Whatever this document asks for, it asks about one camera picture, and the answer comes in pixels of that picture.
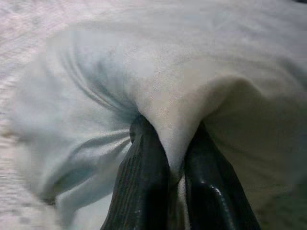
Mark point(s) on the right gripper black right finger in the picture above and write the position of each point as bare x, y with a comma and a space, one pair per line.
211, 191

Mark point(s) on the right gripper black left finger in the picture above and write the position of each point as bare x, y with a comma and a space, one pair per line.
141, 187

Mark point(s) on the beige quilted mattress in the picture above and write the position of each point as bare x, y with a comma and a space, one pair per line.
19, 28

